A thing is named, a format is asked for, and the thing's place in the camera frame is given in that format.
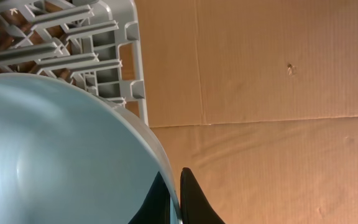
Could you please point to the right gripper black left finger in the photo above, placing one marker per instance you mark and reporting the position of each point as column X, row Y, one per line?
column 156, row 206

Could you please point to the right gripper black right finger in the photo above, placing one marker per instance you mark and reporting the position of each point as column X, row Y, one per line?
column 195, row 208

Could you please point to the light blue rice bowl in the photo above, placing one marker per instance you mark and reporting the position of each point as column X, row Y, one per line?
column 67, row 156

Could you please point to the grey dishwasher rack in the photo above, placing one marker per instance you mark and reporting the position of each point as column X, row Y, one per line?
column 94, row 45

